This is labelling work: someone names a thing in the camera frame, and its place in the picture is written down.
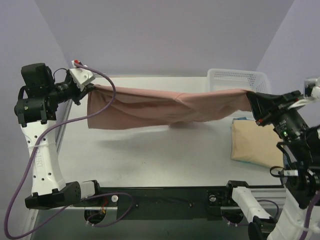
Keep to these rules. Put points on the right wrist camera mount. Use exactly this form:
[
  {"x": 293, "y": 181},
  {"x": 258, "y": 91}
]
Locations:
[{"x": 311, "y": 93}]

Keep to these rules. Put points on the folded cream t shirt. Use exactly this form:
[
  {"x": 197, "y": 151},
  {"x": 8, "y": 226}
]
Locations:
[{"x": 255, "y": 144}]

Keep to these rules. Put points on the white perforated plastic basket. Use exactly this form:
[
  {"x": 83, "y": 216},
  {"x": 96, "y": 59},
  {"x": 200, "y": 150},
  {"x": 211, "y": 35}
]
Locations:
[{"x": 226, "y": 79}]

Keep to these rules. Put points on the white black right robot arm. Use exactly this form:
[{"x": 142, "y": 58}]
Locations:
[{"x": 300, "y": 176}]

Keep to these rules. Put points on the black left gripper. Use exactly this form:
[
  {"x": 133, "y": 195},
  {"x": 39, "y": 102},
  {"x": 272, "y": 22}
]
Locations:
[{"x": 77, "y": 92}]

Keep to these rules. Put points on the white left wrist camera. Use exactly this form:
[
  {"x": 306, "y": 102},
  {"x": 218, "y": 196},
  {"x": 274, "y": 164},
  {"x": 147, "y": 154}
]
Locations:
[{"x": 80, "y": 74}]

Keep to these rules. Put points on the folded light blue cloth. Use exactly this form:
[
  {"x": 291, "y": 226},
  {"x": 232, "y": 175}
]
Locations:
[{"x": 240, "y": 118}]

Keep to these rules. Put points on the pink graphic t shirt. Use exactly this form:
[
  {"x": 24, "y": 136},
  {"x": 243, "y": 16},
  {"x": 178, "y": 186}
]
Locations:
[{"x": 137, "y": 108}]

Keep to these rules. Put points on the aluminium table edge rail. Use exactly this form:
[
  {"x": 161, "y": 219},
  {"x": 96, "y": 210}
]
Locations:
[{"x": 65, "y": 117}]

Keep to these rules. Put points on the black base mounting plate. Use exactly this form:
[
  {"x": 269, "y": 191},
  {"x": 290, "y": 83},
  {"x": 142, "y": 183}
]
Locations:
[{"x": 168, "y": 203}]

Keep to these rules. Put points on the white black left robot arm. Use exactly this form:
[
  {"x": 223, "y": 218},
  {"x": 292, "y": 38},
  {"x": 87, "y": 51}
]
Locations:
[{"x": 36, "y": 108}]

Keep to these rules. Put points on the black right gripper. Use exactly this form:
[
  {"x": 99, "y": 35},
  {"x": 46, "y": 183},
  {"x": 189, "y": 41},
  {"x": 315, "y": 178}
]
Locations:
[{"x": 269, "y": 110}]

